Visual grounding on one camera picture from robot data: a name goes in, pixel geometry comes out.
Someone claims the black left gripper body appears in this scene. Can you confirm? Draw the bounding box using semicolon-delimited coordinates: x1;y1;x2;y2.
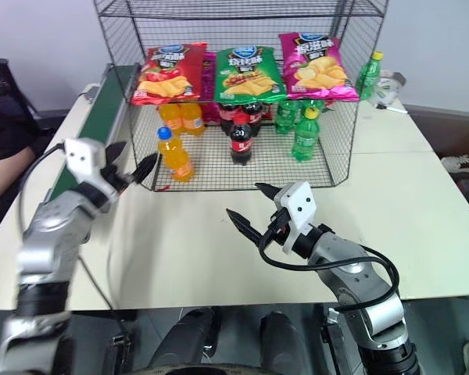
100;166;137;194

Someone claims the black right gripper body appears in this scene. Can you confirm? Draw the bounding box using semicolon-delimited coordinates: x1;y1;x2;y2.
259;208;295;246

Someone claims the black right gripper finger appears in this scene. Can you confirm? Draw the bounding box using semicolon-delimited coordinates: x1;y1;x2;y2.
254;181;285;205
225;207;264;247

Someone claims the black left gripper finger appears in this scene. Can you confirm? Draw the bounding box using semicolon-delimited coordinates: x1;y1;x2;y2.
103;141;126;173
131;152;159;185

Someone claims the green conveyor belt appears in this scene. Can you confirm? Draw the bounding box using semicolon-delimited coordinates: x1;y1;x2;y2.
46;62;144;205

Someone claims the orange soda bottle blue cap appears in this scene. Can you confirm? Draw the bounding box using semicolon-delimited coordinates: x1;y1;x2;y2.
157;126;195;183

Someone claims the cola bottle red cap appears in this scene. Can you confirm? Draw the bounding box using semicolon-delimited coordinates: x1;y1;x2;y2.
229;114;256;167

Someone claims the green soda bottle yellow cap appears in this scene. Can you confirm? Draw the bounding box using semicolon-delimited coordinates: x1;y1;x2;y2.
290;107;322;163
354;51;385;102

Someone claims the red potato chips bag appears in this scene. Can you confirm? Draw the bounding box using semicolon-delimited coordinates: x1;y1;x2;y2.
131;41;209;107

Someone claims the purple potato chips bag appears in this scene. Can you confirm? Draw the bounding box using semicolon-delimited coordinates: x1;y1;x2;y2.
200;50;219;125

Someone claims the person in dark clothes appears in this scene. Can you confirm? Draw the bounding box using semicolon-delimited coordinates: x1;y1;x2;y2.
0;46;38;214

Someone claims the black chair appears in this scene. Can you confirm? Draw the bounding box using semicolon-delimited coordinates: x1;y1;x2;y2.
0;57;55;136

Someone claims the green potato chips bag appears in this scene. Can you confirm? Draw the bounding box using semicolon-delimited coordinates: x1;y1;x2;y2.
212;45;288;105

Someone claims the pink potato chips bag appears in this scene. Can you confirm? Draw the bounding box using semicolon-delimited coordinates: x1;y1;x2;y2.
277;32;360;103

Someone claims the white object on floor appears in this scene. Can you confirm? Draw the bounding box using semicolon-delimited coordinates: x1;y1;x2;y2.
440;153;469;176

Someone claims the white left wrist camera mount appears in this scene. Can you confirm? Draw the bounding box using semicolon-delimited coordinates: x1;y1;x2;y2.
63;137;115;196

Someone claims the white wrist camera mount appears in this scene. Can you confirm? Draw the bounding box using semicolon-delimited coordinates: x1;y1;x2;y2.
63;137;115;196
272;180;318;255

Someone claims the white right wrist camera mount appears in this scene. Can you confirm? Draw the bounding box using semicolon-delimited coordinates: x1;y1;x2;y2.
272;180;318;255

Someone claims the black wire mesh rack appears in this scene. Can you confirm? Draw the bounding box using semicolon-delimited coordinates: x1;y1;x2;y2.
92;0;390;193

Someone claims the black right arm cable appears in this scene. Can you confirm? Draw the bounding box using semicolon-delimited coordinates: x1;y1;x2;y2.
257;234;400;313

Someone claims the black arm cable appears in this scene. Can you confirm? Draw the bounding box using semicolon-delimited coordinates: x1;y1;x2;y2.
16;142;66;235
257;234;400;313

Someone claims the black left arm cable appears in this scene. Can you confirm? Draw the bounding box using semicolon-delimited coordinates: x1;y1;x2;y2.
16;142;66;235

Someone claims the thin black table cable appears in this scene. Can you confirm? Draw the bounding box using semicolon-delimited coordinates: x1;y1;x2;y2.
77;249;116;310

